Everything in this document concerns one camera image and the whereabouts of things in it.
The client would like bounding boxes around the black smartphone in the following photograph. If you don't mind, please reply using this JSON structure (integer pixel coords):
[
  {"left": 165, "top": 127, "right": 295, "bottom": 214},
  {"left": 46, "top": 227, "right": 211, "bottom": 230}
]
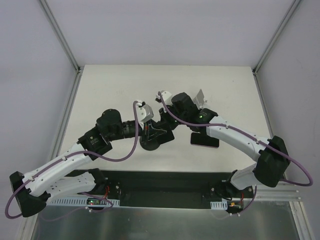
[{"left": 148, "top": 120, "right": 175, "bottom": 145}]

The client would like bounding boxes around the black round-base phone stand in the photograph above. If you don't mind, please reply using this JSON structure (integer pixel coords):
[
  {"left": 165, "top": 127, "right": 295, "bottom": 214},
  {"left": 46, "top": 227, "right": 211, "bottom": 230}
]
[{"left": 139, "top": 139, "right": 160, "bottom": 151}]

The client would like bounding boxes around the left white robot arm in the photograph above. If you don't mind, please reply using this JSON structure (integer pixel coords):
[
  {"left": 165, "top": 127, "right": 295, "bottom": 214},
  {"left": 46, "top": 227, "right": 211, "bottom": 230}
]
[{"left": 5, "top": 102, "right": 172, "bottom": 219}]

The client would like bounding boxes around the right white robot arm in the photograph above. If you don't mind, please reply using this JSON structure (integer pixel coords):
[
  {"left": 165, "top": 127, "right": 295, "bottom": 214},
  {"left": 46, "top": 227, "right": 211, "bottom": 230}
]
[{"left": 156, "top": 91, "right": 290, "bottom": 198}]

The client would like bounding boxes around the silver folding phone stand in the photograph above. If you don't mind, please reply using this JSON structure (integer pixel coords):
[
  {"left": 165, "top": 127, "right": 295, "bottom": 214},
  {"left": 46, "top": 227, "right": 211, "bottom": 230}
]
[{"left": 192, "top": 89, "right": 208, "bottom": 109}]

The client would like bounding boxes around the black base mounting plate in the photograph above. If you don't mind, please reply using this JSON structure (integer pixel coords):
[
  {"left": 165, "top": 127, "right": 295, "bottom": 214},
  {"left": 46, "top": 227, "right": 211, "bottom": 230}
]
[{"left": 74, "top": 169, "right": 266, "bottom": 209}]

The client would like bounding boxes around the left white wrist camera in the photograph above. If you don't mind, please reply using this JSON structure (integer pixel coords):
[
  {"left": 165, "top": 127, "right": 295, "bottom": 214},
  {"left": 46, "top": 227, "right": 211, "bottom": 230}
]
[{"left": 135, "top": 100, "right": 154, "bottom": 129}]

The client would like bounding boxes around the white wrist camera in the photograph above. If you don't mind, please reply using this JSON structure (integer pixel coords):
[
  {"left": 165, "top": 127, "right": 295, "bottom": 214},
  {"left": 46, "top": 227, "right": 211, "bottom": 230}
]
[
  {"left": 155, "top": 90, "right": 173, "bottom": 105},
  {"left": 135, "top": 100, "right": 154, "bottom": 129}
]

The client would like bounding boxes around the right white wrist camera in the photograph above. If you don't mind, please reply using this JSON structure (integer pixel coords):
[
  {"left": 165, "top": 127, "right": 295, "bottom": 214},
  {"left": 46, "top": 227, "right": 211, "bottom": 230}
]
[{"left": 155, "top": 90, "right": 173, "bottom": 105}]

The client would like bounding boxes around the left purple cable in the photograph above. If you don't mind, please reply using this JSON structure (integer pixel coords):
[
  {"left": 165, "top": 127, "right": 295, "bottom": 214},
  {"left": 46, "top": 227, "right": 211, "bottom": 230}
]
[{"left": 4, "top": 100, "right": 147, "bottom": 220}]

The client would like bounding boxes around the purple cable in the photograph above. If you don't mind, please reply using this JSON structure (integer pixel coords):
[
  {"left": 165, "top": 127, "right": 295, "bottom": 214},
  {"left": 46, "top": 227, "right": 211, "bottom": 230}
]
[
  {"left": 157, "top": 93, "right": 314, "bottom": 187},
  {"left": 4, "top": 100, "right": 147, "bottom": 220}
]

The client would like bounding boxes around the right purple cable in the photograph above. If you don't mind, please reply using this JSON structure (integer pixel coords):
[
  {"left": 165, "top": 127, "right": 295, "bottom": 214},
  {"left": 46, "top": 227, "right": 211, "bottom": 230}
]
[{"left": 157, "top": 93, "right": 314, "bottom": 187}]

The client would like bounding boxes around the right white cable duct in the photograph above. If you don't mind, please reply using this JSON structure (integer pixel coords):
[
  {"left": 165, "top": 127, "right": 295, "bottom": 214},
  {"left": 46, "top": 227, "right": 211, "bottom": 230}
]
[{"left": 210, "top": 201, "right": 228, "bottom": 211}]

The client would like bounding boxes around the white cable duct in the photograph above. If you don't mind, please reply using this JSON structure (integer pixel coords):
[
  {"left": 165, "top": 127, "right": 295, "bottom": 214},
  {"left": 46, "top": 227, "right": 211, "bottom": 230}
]
[
  {"left": 47, "top": 196, "right": 120, "bottom": 208},
  {"left": 210, "top": 201, "right": 228, "bottom": 211}
]

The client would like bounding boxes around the left white cable duct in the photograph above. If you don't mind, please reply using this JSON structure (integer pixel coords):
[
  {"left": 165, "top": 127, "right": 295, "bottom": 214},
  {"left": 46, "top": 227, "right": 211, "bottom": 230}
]
[{"left": 47, "top": 196, "right": 120, "bottom": 208}]

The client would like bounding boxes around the left aluminium frame post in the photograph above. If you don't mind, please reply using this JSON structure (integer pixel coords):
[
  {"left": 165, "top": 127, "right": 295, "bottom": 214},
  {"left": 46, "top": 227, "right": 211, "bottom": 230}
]
[{"left": 37, "top": 0, "right": 82, "bottom": 74}]

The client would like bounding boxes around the aluminium frame post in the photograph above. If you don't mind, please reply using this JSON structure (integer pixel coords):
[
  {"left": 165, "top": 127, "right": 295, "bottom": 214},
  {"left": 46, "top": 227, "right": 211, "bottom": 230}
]
[
  {"left": 37, "top": 0, "right": 82, "bottom": 74},
  {"left": 252, "top": 0, "right": 303, "bottom": 76}
]

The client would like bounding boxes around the right aluminium frame post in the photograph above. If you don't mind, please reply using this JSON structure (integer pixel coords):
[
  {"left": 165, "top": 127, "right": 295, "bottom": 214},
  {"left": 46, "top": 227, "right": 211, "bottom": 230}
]
[{"left": 252, "top": 0, "right": 303, "bottom": 76}]

